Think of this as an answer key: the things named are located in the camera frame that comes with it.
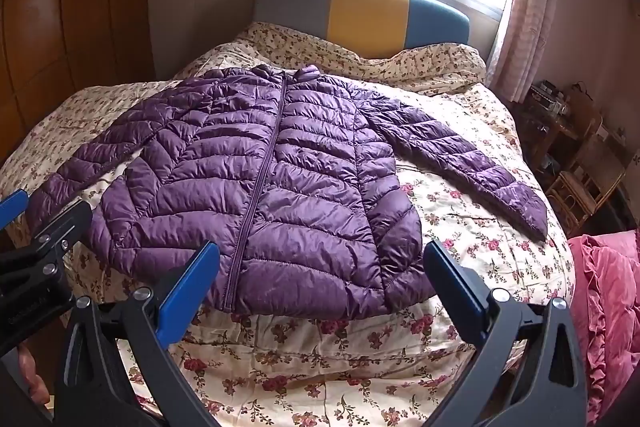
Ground purple quilted down jacket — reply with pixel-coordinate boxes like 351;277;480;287
26;65;548;320

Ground person's hand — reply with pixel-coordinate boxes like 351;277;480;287
17;345;50;407

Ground pink ruffled blanket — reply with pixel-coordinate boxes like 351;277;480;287
568;230;639;426

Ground floral quilt bedspread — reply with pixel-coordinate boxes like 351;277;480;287
0;41;576;427

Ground brown wooden wardrobe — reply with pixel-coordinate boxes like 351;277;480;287
1;0;155;158

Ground wooden bedside shelf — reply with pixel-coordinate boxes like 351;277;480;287
514;80;631;237

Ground small-floral pillow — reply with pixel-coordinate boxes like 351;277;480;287
219;20;487;96

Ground pink curtain right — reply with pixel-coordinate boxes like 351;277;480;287
486;0;558;103

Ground grey yellow blue headboard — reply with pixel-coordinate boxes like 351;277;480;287
253;0;470;58

